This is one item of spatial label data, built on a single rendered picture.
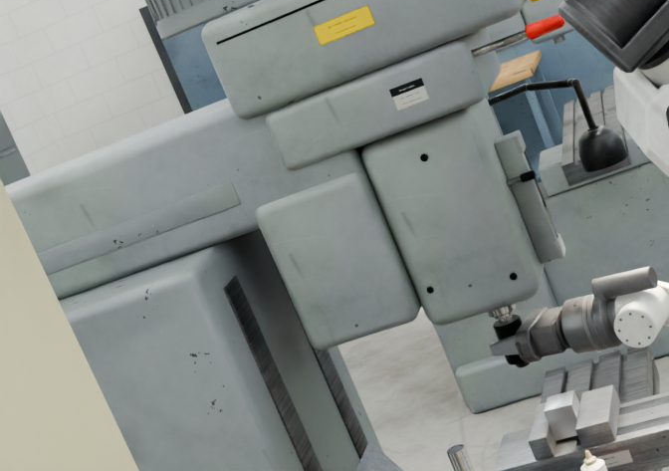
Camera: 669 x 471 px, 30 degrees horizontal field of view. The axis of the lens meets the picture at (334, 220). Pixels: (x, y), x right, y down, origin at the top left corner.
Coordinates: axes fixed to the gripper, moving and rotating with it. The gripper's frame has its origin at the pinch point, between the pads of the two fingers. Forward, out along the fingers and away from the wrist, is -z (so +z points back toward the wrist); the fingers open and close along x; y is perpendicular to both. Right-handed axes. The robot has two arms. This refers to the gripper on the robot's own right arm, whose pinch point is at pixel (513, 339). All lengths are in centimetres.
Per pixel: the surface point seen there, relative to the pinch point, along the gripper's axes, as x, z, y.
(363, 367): -322, -258, 120
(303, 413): 15.5, -34.1, -0.5
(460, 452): 47.7, 12.5, -4.6
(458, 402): -259, -175, 121
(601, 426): -9.1, 4.6, 22.2
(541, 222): -1.0, 11.8, -17.7
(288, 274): 18.6, -22.8, -25.4
